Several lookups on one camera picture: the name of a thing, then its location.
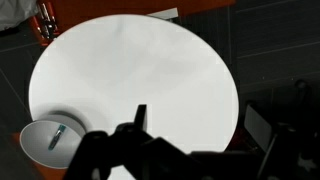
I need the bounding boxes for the grey round bowl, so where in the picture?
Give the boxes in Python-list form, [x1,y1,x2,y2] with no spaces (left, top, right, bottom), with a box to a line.
[19,114,88,170]

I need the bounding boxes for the white plastic bag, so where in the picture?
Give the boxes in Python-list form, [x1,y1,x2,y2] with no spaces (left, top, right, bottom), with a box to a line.
[0,0,39,32]

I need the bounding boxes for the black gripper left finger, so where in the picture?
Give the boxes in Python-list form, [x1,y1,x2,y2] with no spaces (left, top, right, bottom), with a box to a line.
[134,104,148,131]

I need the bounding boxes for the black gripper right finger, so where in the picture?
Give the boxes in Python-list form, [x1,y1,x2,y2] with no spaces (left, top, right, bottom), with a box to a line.
[244,104,278,154]

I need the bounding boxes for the white table base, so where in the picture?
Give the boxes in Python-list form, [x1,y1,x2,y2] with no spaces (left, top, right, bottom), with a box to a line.
[146,7,180,21]

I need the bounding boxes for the teal marker pen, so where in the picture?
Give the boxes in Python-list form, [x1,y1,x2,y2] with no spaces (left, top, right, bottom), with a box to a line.
[47,123,68,152]

